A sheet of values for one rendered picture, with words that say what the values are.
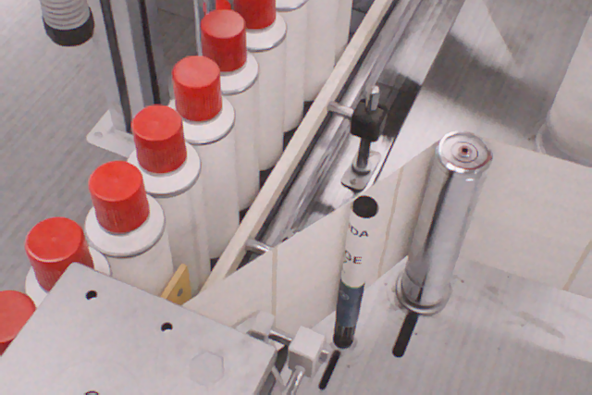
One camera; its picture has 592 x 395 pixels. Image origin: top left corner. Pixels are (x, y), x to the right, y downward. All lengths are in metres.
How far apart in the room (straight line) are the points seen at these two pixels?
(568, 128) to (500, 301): 0.17
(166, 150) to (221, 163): 0.08
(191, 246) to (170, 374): 0.25
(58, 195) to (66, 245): 0.35
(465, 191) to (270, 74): 0.20
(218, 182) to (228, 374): 0.27
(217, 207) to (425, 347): 0.20
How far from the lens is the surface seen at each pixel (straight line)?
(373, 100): 0.76
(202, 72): 0.57
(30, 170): 0.86
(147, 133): 0.53
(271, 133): 0.73
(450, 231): 0.60
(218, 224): 0.67
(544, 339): 0.71
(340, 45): 0.85
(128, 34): 0.75
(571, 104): 0.76
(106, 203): 0.50
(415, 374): 0.67
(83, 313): 0.39
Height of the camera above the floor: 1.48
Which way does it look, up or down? 52 degrees down
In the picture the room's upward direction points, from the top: 3 degrees clockwise
